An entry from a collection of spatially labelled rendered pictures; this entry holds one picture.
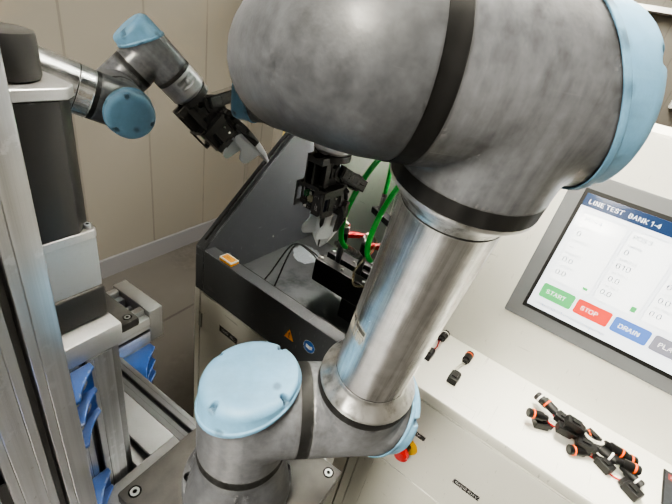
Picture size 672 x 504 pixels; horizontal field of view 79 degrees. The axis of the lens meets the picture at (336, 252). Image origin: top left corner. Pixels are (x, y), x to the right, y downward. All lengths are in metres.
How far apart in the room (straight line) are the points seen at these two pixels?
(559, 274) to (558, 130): 0.79
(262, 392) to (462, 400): 0.57
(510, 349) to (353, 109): 0.93
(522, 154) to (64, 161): 0.41
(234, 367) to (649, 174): 0.86
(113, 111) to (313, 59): 0.54
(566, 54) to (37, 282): 0.41
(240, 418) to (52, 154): 0.32
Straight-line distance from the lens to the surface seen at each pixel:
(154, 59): 0.87
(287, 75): 0.23
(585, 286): 1.03
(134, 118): 0.73
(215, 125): 0.92
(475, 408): 0.97
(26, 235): 0.40
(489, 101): 0.23
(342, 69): 0.21
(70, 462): 0.60
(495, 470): 1.00
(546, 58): 0.24
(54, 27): 2.30
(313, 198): 0.77
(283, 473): 0.63
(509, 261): 1.04
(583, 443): 1.01
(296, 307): 1.09
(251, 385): 0.49
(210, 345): 1.48
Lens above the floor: 1.64
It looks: 31 degrees down
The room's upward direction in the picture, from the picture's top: 13 degrees clockwise
